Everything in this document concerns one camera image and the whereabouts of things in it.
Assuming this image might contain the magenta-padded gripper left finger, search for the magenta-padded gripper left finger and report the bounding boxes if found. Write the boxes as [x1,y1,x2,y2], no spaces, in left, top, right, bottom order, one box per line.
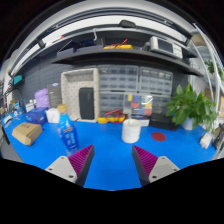
[45,144,96,187]

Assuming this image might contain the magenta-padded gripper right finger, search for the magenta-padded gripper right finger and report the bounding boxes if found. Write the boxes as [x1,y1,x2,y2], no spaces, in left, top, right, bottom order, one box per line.
[131,144,181,187]

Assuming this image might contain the blue drink bottle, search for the blue drink bottle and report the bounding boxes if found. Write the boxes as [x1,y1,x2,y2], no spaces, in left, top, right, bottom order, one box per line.
[57,104,80,157]

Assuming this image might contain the flat round red coaster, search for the flat round red coaster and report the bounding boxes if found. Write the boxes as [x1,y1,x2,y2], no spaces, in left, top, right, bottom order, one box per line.
[151,131,167,143]

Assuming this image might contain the black flat case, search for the black flat case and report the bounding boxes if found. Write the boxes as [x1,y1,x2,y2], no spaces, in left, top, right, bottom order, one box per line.
[148,113,179,132]

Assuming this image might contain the white ribbed cup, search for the white ribbed cup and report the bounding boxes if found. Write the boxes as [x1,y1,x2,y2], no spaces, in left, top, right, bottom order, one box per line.
[121,118,142,144]

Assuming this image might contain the black box with white label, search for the black box with white label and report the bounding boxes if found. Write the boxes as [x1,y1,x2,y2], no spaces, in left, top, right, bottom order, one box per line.
[138,117,151,128]

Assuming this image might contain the brown cardboard box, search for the brown cardboard box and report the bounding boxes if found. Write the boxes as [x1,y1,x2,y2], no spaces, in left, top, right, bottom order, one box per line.
[11,122,44,147]

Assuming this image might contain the small white container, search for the small white container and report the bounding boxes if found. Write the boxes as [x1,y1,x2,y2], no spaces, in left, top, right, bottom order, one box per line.
[45,107,61,124]

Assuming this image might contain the small white block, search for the small white block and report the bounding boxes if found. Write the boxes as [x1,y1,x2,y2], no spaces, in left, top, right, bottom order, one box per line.
[199,132,213,150]

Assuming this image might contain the blue carton box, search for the blue carton box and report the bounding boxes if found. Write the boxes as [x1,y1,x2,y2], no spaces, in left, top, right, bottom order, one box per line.
[24,107,48,126]

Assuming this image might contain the green plant in white pot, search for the green plant in white pot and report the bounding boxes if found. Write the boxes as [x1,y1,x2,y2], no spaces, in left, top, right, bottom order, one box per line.
[165,83,219,133]

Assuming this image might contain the yellow multimeter with red leads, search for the yellow multimeter with red leads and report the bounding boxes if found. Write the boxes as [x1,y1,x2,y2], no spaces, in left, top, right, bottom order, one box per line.
[97,109,127,125]

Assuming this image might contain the black rectangular speaker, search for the black rectangular speaker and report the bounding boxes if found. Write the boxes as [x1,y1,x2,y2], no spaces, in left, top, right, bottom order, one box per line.
[78,87,96,120]

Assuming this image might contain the purple bag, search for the purple bag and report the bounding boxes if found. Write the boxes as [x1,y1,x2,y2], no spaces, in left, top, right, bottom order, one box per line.
[34,88,51,110]

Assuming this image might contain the dark grey flat package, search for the dark grey flat package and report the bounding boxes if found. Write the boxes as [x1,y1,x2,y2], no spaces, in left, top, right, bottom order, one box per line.
[46,83,63,109]

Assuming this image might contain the white perforated tray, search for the white perforated tray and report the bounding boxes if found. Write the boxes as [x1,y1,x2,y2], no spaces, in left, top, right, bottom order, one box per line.
[60,68,100,123]

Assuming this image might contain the dark shelf unit with equipment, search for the dark shelf unit with equipment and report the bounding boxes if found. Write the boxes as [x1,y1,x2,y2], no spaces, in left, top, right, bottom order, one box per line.
[6,6,214,78]

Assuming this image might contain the white metal rack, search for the white metal rack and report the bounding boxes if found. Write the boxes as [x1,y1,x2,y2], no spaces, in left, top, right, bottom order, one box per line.
[189,24,224,111]

